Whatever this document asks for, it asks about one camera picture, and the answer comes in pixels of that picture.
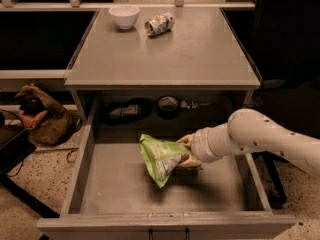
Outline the grey cabinet with top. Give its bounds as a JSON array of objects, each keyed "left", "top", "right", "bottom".
[{"left": 65, "top": 7, "right": 260, "bottom": 143}]

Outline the black tape roll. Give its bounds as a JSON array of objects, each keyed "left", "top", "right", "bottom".
[{"left": 157, "top": 96, "right": 179, "bottom": 119}]

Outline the crushed soda can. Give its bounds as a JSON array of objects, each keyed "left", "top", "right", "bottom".
[{"left": 145, "top": 12, "right": 175, "bottom": 37}]

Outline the black chair base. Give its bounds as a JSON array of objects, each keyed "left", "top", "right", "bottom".
[{"left": 0, "top": 115, "right": 59, "bottom": 218}]

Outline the black office chair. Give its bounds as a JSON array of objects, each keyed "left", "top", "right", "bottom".
[{"left": 233, "top": 0, "right": 320, "bottom": 209}]

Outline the brown canvas bag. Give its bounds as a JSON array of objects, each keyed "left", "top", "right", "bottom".
[{"left": 15, "top": 84, "right": 76, "bottom": 145}]

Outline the green rice chip bag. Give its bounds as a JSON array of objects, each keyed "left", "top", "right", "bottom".
[{"left": 139, "top": 134, "right": 193, "bottom": 188}]

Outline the open grey top drawer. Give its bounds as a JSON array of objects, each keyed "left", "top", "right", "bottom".
[{"left": 37, "top": 99, "right": 295, "bottom": 240}]

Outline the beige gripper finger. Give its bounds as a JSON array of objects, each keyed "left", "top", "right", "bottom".
[
  {"left": 177, "top": 134, "right": 193, "bottom": 147},
  {"left": 178, "top": 153, "right": 202, "bottom": 168}
]

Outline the black drawer handle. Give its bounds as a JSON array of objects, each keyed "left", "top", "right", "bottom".
[{"left": 148, "top": 229, "right": 190, "bottom": 240}]

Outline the white ceramic bowl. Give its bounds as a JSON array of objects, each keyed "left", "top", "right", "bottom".
[{"left": 109, "top": 4, "right": 140, "bottom": 30}]

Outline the crumpled foil wrapper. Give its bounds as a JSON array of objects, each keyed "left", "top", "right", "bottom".
[{"left": 180, "top": 100, "right": 199, "bottom": 110}]

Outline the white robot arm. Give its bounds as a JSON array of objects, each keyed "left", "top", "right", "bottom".
[{"left": 178, "top": 109, "right": 320, "bottom": 177}]

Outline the black pouch with label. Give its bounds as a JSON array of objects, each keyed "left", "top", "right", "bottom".
[{"left": 99, "top": 98, "right": 152, "bottom": 126}]

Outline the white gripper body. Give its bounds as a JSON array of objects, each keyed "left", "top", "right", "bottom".
[{"left": 191, "top": 126, "right": 224, "bottom": 164}]

